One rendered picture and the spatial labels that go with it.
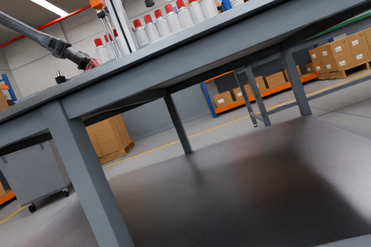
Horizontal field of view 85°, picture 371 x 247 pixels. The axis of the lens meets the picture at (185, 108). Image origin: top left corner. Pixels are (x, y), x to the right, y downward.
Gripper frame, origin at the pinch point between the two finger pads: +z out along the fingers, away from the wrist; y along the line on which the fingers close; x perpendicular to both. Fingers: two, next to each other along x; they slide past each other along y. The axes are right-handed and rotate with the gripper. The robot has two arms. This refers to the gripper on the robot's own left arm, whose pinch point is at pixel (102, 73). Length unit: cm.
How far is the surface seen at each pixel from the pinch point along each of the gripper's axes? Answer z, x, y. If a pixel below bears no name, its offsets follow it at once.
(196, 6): 25, -45, -2
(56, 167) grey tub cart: -70, 170, 130
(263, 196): 87, 6, -13
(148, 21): 9.2, -30.4, -1.2
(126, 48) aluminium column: 12.9, -17.0, -16.6
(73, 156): 25, 13, -44
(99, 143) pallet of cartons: -86, 193, 269
